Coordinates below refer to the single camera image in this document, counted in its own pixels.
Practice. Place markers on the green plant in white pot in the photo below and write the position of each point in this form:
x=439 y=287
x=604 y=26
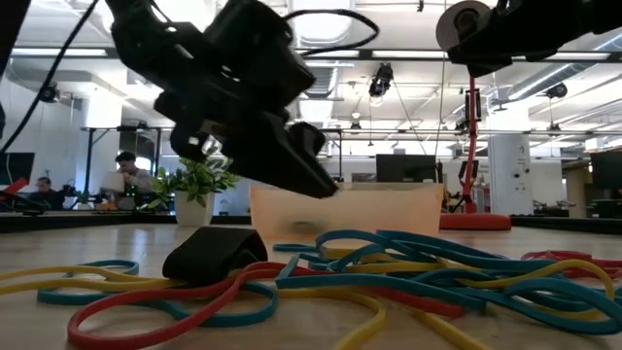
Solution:
x=194 y=209

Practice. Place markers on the red rubber band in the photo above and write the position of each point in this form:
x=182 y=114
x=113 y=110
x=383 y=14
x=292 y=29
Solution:
x=267 y=269
x=559 y=255

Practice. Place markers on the black round spotlight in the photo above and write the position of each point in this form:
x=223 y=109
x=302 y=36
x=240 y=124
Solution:
x=48 y=92
x=557 y=91

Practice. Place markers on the black aluminium table frame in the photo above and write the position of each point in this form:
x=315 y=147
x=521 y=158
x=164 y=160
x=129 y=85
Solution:
x=97 y=221

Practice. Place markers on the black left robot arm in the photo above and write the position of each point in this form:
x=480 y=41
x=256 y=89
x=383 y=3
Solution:
x=141 y=29

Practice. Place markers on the orange translucent plastic bin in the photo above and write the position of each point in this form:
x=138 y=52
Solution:
x=389 y=209

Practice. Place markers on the black rig crossbeam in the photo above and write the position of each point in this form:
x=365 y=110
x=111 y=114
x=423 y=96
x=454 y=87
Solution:
x=365 y=54

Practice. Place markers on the black hanging camera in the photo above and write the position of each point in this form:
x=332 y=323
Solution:
x=381 y=80

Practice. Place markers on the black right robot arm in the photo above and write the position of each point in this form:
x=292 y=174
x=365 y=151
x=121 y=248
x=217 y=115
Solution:
x=583 y=17

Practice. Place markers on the red desk lamp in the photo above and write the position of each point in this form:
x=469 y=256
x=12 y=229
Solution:
x=473 y=222

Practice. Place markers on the white column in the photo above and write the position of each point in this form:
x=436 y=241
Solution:
x=510 y=175

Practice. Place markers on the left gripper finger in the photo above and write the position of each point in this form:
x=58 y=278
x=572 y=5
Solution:
x=286 y=165
x=311 y=138

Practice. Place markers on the black computer monitor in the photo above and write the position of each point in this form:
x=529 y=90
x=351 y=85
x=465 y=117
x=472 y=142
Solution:
x=405 y=169
x=607 y=175
x=17 y=165

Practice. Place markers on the person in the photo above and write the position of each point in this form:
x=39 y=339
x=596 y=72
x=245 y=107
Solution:
x=46 y=194
x=136 y=182

